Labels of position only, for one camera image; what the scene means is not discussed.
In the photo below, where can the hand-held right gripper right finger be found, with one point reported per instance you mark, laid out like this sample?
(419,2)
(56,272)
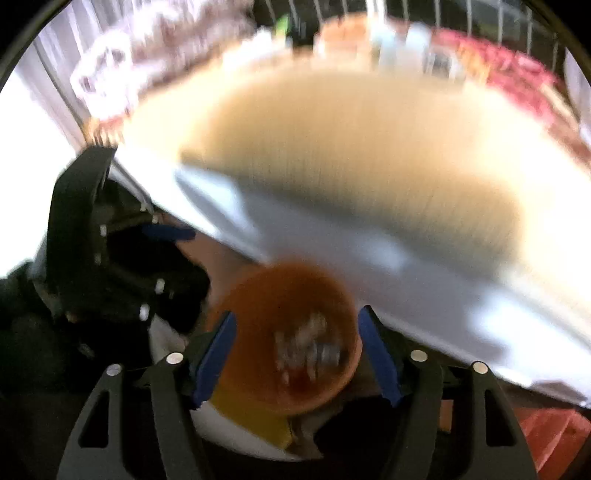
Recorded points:
(378,356)

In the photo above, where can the orange container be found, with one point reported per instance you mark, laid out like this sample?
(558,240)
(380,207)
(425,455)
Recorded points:
(346,39)

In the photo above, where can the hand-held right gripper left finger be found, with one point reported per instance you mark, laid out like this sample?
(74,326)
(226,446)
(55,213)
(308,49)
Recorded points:
(216,356)

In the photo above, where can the folded white floral quilt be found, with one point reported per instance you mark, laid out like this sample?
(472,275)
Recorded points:
(152,50)

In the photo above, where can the floral fleece blanket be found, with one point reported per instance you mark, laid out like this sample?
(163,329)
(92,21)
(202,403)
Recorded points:
(512,74)

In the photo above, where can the yellow flat packet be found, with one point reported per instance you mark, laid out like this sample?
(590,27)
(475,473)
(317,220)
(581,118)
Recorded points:
(249,415)

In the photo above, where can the white plastic bottle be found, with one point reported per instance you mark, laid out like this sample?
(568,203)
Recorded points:
(413,48)

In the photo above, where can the white round plate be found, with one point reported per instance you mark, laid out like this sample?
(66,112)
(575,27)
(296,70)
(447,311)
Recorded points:
(231,434)

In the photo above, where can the orange plastic bin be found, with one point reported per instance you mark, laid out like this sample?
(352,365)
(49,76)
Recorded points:
(286,323)

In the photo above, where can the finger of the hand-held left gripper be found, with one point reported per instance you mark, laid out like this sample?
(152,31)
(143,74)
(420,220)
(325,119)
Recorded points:
(150,295)
(168,232)

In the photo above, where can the red plastic object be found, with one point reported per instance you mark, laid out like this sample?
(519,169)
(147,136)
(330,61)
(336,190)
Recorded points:
(554,443)

